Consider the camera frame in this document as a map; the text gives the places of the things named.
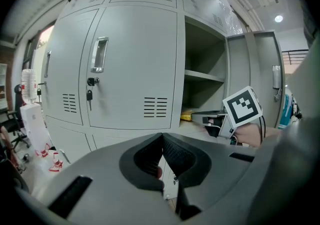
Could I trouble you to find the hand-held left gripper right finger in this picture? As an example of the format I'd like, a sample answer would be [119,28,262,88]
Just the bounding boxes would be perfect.
[162,132,261,225]

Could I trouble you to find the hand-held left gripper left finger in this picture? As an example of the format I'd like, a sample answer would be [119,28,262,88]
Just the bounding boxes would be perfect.
[14,132,181,225]

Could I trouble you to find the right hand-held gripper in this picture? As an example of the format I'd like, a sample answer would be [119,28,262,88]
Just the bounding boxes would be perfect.
[191,85,264,140]

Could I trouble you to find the yellow snack packet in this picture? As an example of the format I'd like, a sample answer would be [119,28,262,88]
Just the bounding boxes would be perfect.
[180,109,201,121]

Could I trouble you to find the grey metal locker cabinet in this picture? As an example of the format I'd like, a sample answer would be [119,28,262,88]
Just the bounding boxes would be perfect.
[41,0,286,201]

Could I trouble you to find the person's right forearm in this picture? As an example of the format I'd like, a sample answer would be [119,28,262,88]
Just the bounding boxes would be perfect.
[233,121,282,148]

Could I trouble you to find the blue plastic wrapped bundle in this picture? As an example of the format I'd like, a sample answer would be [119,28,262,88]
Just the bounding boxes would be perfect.
[277,93,293,130]

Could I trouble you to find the black metal railing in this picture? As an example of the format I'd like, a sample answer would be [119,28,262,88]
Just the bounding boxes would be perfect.
[282,48,310,65]

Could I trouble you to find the black office chair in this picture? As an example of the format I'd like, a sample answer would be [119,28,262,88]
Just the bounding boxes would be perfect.
[0,83,32,149]

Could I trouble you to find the large clear water barrel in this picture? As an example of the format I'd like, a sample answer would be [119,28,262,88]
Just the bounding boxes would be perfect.
[21,68,38,105]

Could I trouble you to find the white open shelf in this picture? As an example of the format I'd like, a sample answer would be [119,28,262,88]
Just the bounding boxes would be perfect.
[0,62,8,110]

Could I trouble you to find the locker door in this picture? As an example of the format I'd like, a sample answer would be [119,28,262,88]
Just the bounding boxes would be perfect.
[224,30,286,130]

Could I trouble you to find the clear water jug red handle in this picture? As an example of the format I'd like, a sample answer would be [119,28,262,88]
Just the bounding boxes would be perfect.
[34,143,51,159]
[48,152,65,173]

